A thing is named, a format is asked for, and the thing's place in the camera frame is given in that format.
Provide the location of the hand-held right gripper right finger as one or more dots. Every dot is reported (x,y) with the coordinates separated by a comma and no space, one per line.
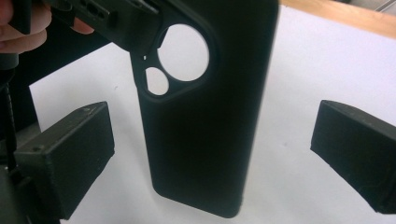
(358,152)

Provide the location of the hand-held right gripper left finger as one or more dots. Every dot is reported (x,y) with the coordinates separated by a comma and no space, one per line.
(65,155)

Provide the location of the black phone case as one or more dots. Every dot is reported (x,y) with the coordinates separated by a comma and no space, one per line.
(202,140)

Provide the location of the wooden table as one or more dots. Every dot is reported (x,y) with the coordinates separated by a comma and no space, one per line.
(342,18)

